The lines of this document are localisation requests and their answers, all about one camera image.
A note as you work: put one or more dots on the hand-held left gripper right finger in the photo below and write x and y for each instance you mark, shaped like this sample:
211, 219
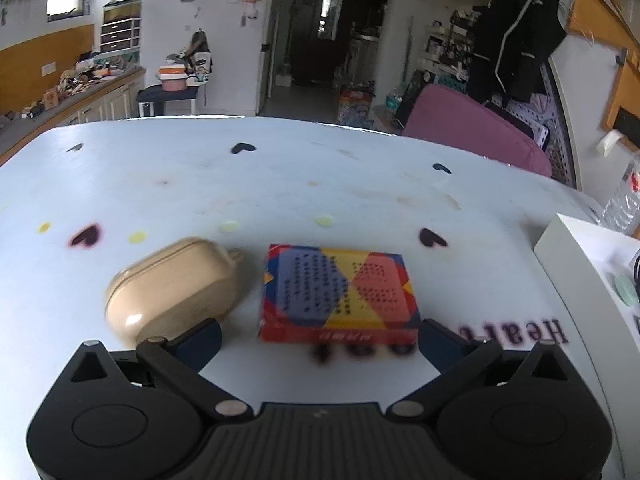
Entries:
440, 347

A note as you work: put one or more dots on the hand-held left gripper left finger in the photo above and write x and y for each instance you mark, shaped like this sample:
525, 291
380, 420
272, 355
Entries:
200, 345

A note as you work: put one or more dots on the beige earbud case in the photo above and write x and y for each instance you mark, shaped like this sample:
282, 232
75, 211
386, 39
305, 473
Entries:
170, 285

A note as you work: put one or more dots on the colourful patterned box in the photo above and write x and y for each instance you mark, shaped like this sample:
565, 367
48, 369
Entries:
340, 290

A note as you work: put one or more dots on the white box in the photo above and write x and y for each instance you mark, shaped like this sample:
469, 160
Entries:
565, 260

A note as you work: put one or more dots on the mint green round object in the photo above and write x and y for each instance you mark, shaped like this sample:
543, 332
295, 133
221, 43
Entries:
626, 287

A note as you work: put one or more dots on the clear plastic water bottle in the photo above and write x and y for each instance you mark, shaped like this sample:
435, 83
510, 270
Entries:
622, 205

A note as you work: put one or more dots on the white perforated rack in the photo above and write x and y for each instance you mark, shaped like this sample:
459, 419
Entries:
555, 135

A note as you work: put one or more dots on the small dark table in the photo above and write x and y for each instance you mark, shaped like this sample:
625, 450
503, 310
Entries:
167, 96

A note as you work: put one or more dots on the colourful floor bag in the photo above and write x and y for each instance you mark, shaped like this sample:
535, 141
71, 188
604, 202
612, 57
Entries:
356, 107

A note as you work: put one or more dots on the stacked pink and white boxes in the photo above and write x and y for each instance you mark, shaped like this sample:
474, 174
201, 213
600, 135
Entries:
172, 77

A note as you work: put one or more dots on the cluttered counter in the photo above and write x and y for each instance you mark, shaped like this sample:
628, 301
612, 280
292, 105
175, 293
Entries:
75, 97

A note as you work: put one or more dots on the cartoon print bag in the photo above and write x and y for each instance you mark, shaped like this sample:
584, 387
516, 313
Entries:
197, 60

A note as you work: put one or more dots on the cluttered shelf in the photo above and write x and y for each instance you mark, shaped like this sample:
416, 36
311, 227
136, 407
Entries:
445, 50

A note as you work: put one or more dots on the drawer cabinet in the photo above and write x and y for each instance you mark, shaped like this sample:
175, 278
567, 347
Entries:
120, 27

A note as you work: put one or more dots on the black jacket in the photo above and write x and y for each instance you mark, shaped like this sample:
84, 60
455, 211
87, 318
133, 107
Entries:
520, 30

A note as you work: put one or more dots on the wooden framed board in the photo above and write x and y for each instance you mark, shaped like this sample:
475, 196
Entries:
605, 25

